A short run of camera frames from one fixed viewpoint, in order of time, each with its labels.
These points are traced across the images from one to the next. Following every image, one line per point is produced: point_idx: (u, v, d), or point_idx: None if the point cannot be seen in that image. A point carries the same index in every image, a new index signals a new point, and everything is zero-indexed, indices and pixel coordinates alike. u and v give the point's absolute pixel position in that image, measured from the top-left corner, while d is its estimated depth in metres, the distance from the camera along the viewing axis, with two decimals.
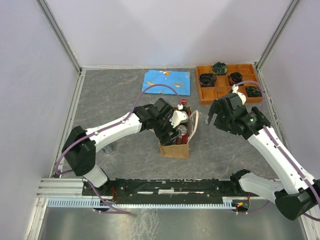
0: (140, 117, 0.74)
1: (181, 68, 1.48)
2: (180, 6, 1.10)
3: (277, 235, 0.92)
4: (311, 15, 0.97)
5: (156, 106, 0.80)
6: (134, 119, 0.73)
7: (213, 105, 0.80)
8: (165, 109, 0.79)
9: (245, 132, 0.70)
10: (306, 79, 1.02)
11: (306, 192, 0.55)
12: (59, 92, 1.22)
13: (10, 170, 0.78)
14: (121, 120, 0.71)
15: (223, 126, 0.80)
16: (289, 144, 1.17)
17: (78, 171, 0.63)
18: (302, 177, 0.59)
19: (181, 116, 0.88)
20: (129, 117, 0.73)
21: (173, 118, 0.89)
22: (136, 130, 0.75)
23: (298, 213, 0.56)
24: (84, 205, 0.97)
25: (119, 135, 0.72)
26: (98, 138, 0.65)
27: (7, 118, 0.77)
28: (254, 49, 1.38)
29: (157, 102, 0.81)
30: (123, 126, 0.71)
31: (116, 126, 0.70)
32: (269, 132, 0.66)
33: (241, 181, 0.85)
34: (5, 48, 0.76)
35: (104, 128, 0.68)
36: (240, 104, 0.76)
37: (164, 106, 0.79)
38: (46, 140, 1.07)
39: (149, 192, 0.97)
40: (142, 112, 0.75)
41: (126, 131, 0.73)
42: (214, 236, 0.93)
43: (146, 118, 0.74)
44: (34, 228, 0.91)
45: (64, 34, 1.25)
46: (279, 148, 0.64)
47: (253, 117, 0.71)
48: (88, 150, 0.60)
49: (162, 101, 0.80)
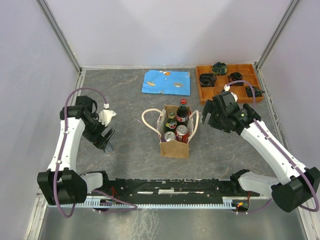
0: (73, 114, 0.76)
1: (181, 69, 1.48)
2: (180, 6, 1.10)
3: (278, 235, 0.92)
4: (311, 15, 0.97)
5: (80, 102, 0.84)
6: (72, 122, 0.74)
7: (207, 105, 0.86)
8: (89, 102, 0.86)
9: (237, 127, 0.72)
10: (306, 79, 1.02)
11: (298, 180, 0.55)
12: (59, 92, 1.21)
13: (10, 170, 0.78)
14: (65, 133, 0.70)
15: (220, 124, 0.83)
16: (289, 144, 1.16)
17: (80, 198, 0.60)
18: (294, 165, 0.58)
19: (110, 113, 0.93)
20: (68, 124, 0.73)
21: (102, 117, 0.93)
22: (82, 127, 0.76)
23: (293, 203, 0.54)
24: (85, 205, 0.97)
25: (76, 142, 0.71)
26: (65, 162, 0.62)
27: (7, 118, 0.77)
28: (254, 49, 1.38)
29: (79, 99, 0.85)
30: (71, 134, 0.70)
31: (66, 140, 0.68)
32: (259, 125, 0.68)
33: (241, 180, 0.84)
34: (5, 48, 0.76)
35: (60, 151, 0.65)
36: (234, 101, 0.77)
37: (86, 99, 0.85)
38: (47, 140, 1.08)
39: (149, 192, 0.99)
40: (73, 108, 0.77)
41: (77, 135, 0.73)
42: (214, 236, 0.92)
43: (81, 109, 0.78)
44: (34, 228, 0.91)
45: (64, 34, 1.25)
46: (270, 139, 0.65)
47: (243, 113, 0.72)
48: (69, 180, 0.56)
49: (81, 97, 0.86)
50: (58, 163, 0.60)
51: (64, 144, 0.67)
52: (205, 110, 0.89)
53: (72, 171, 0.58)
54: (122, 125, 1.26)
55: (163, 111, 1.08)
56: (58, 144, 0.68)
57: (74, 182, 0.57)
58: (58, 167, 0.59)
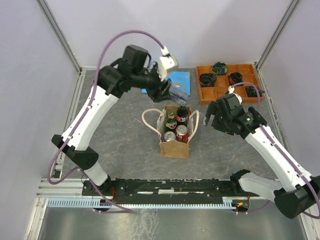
0: (106, 83, 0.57)
1: (181, 68, 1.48)
2: (180, 7, 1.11)
3: (277, 235, 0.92)
4: (311, 15, 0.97)
5: (126, 58, 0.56)
6: (100, 97, 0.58)
7: (210, 106, 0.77)
8: (140, 58, 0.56)
9: (242, 131, 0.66)
10: (306, 79, 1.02)
11: (303, 189, 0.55)
12: (59, 92, 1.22)
13: (10, 170, 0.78)
14: (87, 108, 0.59)
15: (222, 127, 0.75)
16: (289, 144, 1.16)
17: (85, 167, 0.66)
18: (300, 174, 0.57)
19: (167, 63, 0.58)
20: (95, 96, 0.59)
21: (160, 69, 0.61)
22: (112, 101, 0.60)
23: (297, 210, 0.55)
24: (84, 205, 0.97)
25: (99, 118, 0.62)
26: (75, 140, 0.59)
27: (8, 119, 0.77)
28: (254, 49, 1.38)
29: (126, 52, 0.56)
30: (93, 112, 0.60)
31: (86, 115, 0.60)
32: (265, 130, 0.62)
33: (241, 181, 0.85)
34: (5, 48, 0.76)
35: (76, 126, 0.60)
36: (238, 104, 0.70)
37: (135, 56, 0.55)
38: (47, 140, 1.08)
39: (149, 192, 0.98)
40: (109, 75, 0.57)
41: (102, 111, 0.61)
42: (214, 236, 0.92)
43: (116, 82, 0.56)
44: (34, 229, 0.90)
45: (64, 34, 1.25)
46: (276, 146, 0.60)
47: (249, 117, 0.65)
48: (72, 158, 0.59)
49: (130, 49, 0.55)
50: (68, 140, 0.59)
51: (83, 120, 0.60)
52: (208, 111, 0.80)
53: (77, 151, 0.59)
54: (122, 125, 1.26)
55: (163, 111, 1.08)
56: (79, 113, 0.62)
57: (78, 160, 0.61)
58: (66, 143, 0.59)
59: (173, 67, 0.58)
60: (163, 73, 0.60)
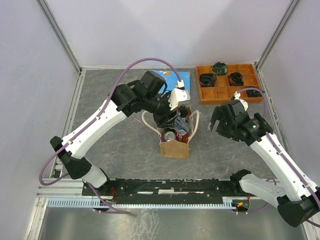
0: (120, 100, 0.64)
1: (181, 68, 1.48)
2: (180, 7, 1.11)
3: (277, 235, 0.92)
4: (311, 15, 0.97)
5: (143, 81, 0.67)
6: (111, 110, 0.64)
7: (215, 112, 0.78)
8: (155, 84, 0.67)
9: (248, 138, 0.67)
10: (306, 79, 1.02)
11: (309, 200, 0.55)
12: (59, 92, 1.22)
13: (10, 170, 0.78)
14: (95, 118, 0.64)
15: (226, 132, 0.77)
16: (289, 144, 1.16)
17: (75, 177, 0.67)
18: (305, 184, 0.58)
19: (180, 96, 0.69)
20: (105, 109, 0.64)
21: (172, 99, 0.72)
22: (120, 117, 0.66)
23: (301, 219, 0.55)
24: (85, 205, 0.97)
25: (103, 130, 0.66)
26: (74, 146, 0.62)
27: (8, 119, 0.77)
28: (254, 49, 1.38)
29: (145, 77, 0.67)
30: (100, 123, 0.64)
31: (92, 125, 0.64)
32: (271, 139, 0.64)
33: (242, 183, 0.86)
34: (5, 48, 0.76)
35: (79, 133, 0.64)
36: (243, 111, 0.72)
37: (153, 82, 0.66)
38: (47, 140, 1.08)
39: (149, 192, 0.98)
40: (124, 93, 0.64)
41: (108, 125, 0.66)
42: (214, 236, 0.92)
43: (130, 100, 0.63)
44: (34, 229, 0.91)
45: (64, 34, 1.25)
46: (282, 155, 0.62)
47: (255, 124, 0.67)
48: (66, 164, 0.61)
49: (150, 75, 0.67)
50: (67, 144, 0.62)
51: (87, 129, 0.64)
52: (213, 117, 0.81)
53: (72, 158, 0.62)
54: (122, 125, 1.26)
55: None
56: (86, 121, 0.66)
57: (70, 167, 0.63)
58: (64, 147, 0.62)
59: (184, 100, 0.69)
60: (174, 103, 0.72)
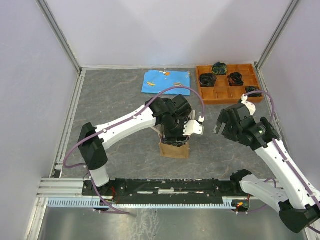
0: (155, 110, 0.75)
1: (181, 68, 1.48)
2: (180, 7, 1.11)
3: (277, 235, 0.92)
4: (311, 15, 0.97)
5: (175, 102, 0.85)
6: (146, 115, 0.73)
7: (222, 115, 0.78)
8: (183, 106, 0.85)
9: (253, 143, 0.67)
10: (306, 79, 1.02)
11: (313, 209, 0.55)
12: (59, 91, 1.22)
13: (10, 169, 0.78)
14: (133, 117, 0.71)
15: (232, 136, 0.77)
16: (289, 144, 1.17)
17: (90, 167, 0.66)
18: (310, 193, 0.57)
19: (197, 129, 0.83)
20: (142, 112, 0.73)
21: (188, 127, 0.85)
22: (149, 124, 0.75)
23: (303, 227, 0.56)
24: (85, 205, 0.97)
25: (133, 131, 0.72)
26: (107, 136, 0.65)
27: (8, 119, 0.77)
28: (254, 49, 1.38)
29: (176, 99, 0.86)
30: (135, 123, 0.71)
31: (127, 122, 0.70)
32: (278, 145, 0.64)
33: (243, 183, 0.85)
34: (5, 48, 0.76)
35: (114, 125, 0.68)
36: (248, 115, 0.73)
37: (183, 104, 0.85)
38: (47, 140, 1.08)
39: (149, 192, 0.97)
40: (158, 105, 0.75)
41: (139, 127, 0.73)
42: (214, 236, 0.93)
43: (163, 112, 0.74)
44: (34, 229, 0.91)
45: (63, 34, 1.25)
46: (288, 163, 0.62)
47: (262, 129, 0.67)
48: (94, 149, 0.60)
49: (181, 99, 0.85)
50: (102, 131, 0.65)
51: (122, 123, 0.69)
52: (218, 119, 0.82)
53: (102, 145, 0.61)
54: None
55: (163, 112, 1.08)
56: (120, 118, 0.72)
57: (96, 154, 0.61)
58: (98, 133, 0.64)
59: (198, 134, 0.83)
60: (189, 131, 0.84)
